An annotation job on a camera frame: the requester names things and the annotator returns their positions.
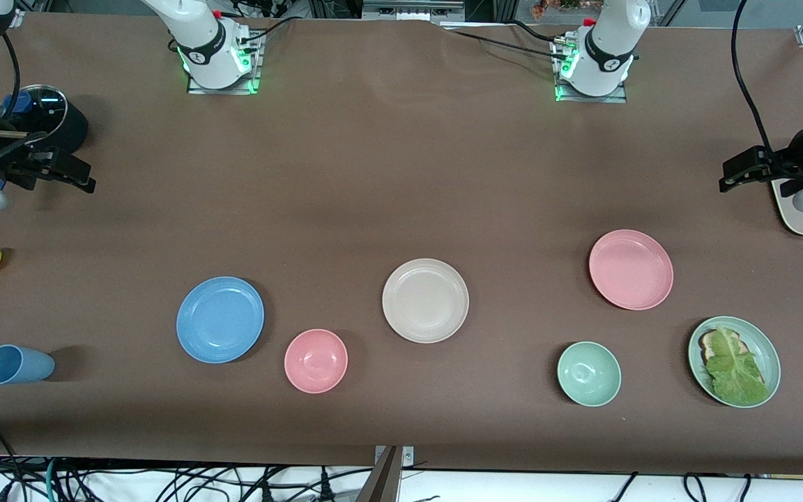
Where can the pink plate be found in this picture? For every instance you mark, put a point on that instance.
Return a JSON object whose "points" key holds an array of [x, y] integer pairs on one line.
{"points": [[631, 270]]}

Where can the blue plate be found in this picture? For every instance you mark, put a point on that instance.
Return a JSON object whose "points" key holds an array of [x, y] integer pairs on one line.
{"points": [[220, 320]]}

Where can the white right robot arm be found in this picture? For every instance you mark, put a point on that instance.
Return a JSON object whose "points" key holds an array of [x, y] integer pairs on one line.
{"points": [[199, 35]]}

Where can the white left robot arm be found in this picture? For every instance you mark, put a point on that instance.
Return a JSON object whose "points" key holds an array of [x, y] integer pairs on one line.
{"points": [[610, 42]]}

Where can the green plate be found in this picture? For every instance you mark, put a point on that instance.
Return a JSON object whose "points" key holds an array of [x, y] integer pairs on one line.
{"points": [[758, 343]]}

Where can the toast bread slice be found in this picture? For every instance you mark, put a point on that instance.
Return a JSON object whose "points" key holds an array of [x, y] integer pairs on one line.
{"points": [[708, 343]]}

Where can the blue cup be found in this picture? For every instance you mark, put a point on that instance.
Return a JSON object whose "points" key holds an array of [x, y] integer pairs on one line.
{"points": [[18, 364]]}

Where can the green lettuce leaf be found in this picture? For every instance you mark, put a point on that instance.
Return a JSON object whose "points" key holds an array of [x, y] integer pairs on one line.
{"points": [[736, 376]]}

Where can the orange background object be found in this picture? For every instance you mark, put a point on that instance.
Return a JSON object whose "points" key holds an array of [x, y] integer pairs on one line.
{"points": [[555, 7]]}

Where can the green bowl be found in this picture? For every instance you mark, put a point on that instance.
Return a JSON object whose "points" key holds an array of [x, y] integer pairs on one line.
{"points": [[589, 374]]}

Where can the pink bowl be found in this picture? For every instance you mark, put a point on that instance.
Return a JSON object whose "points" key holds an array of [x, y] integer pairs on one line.
{"points": [[316, 361]]}

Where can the brown table cloth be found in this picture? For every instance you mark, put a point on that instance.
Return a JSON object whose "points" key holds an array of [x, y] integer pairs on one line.
{"points": [[401, 174]]}

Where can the beige plate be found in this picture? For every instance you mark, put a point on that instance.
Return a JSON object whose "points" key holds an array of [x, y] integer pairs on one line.
{"points": [[425, 300]]}

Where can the grey metal box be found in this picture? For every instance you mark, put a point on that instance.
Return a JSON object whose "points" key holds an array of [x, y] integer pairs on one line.
{"points": [[412, 8]]}

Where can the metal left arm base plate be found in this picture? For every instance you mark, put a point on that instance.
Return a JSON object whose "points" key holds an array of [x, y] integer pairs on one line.
{"points": [[617, 97]]}

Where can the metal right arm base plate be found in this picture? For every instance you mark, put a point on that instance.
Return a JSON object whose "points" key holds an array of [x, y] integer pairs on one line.
{"points": [[196, 87]]}

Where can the brown camera post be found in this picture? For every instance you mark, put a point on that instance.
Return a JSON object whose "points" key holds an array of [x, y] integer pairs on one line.
{"points": [[382, 481]]}

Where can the metal table bracket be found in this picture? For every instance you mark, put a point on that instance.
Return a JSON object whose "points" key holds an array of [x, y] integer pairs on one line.
{"points": [[408, 457]]}

